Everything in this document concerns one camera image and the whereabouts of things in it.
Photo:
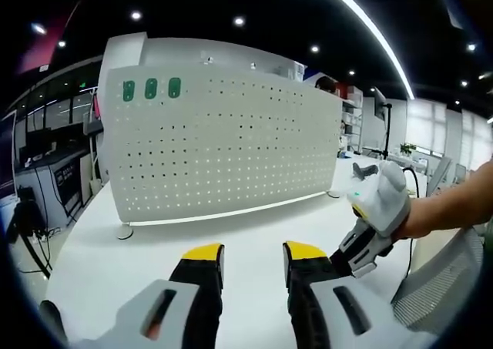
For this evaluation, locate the long ceiling strip light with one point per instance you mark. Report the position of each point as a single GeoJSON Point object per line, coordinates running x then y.
{"type": "Point", "coordinates": [377, 33]}

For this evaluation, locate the pink hanging cloth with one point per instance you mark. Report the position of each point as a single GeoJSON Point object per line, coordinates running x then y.
{"type": "Point", "coordinates": [97, 108]}

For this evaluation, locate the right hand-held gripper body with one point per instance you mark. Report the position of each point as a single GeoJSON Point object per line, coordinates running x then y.
{"type": "Point", "coordinates": [385, 202]}

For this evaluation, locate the green hook assembly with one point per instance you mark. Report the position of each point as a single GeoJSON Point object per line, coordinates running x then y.
{"type": "Point", "coordinates": [128, 91]}
{"type": "Point", "coordinates": [175, 88]}
{"type": "Point", "coordinates": [151, 89]}

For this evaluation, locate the white storage shelf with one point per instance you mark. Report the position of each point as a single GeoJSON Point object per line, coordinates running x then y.
{"type": "Point", "coordinates": [352, 118]}

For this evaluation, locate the white perforated mounting plate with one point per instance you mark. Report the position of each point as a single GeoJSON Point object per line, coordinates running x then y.
{"type": "Point", "coordinates": [231, 164]}

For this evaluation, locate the dark grey table object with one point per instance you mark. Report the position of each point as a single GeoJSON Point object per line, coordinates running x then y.
{"type": "Point", "coordinates": [364, 170]}

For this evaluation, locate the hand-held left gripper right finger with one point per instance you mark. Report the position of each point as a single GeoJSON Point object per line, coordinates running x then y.
{"type": "Point", "coordinates": [308, 299]}

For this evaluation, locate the grey mesh office chair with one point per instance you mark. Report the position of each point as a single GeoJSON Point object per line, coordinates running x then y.
{"type": "Point", "coordinates": [443, 283]}

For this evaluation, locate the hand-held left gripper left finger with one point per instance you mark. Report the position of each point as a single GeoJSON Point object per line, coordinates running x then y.
{"type": "Point", "coordinates": [196, 299]}

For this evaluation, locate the small potted plant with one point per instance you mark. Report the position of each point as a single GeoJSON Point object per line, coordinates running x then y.
{"type": "Point", "coordinates": [407, 148]}

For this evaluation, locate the black monitor on stand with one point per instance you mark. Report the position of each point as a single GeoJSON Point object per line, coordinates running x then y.
{"type": "Point", "coordinates": [379, 103]}

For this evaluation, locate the dark background workbench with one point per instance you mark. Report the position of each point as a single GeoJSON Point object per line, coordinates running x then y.
{"type": "Point", "coordinates": [58, 179]}

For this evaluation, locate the black monitor stand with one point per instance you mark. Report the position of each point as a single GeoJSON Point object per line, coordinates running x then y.
{"type": "Point", "coordinates": [388, 133]}

